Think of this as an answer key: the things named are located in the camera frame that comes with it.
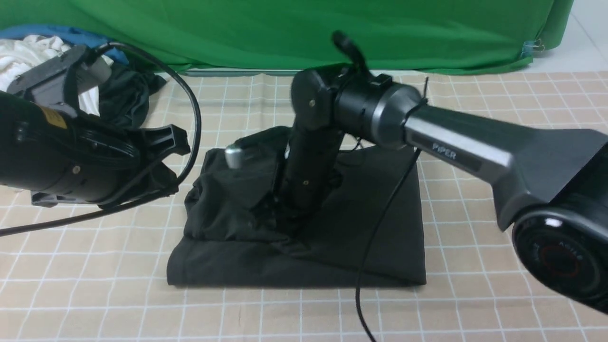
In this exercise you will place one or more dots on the white crumpled shirt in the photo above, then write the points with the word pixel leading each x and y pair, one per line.
pixel 88 101

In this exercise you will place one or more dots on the blue binder clip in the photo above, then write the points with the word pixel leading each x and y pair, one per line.
pixel 531 47

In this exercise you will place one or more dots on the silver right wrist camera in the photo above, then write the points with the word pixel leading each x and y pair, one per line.
pixel 241 153

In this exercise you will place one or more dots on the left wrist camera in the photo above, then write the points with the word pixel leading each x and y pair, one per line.
pixel 57 83

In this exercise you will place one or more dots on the dark teal crumpled garment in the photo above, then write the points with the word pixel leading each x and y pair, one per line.
pixel 124 99

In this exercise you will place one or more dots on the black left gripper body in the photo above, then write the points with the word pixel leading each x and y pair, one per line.
pixel 107 168

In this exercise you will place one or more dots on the beige checkered table mat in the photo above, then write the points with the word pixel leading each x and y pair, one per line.
pixel 104 280

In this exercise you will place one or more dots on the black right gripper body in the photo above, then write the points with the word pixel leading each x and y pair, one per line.
pixel 289 209

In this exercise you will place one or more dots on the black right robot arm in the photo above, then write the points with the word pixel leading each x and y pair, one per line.
pixel 549 185

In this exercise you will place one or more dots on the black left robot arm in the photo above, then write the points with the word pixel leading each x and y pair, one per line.
pixel 25 160

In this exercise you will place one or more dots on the blue crumpled garment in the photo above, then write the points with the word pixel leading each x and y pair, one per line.
pixel 71 35

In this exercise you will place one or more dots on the green backdrop cloth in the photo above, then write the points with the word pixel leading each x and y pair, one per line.
pixel 449 37

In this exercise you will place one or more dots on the dark gray long-sleeve shirt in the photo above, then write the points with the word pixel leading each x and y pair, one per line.
pixel 230 236

